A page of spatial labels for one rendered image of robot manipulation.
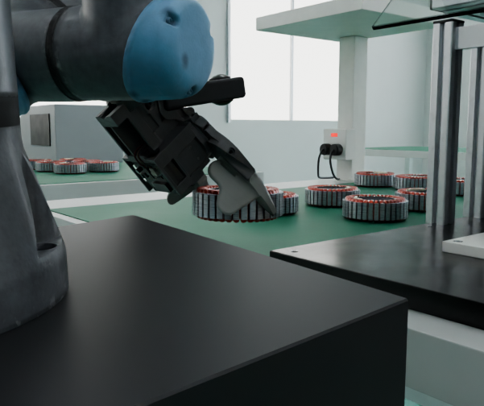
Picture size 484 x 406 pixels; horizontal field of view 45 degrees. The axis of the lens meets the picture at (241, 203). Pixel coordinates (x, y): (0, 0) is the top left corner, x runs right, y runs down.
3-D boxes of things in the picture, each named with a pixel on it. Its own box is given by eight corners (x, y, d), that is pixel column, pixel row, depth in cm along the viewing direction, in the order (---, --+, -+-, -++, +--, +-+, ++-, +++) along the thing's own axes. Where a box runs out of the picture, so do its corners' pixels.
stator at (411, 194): (467, 211, 109) (468, 192, 108) (415, 214, 105) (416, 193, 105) (430, 204, 119) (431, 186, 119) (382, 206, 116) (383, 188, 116)
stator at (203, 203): (229, 226, 64) (229, 193, 64) (175, 215, 73) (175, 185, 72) (301, 218, 71) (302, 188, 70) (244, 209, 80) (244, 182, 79)
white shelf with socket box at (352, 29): (357, 196, 135) (362, -7, 129) (254, 184, 163) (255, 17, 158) (442, 187, 156) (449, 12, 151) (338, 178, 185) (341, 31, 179)
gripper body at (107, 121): (150, 195, 68) (84, 115, 62) (196, 146, 72) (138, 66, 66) (186, 200, 62) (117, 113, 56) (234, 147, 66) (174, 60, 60)
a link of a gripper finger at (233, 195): (250, 244, 65) (187, 190, 65) (280, 207, 67) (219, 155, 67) (258, 238, 62) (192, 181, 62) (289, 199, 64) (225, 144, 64)
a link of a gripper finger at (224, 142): (238, 191, 67) (181, 142, 66) (248, 180, 67) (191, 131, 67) (250, 177, 62) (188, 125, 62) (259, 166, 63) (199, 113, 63)
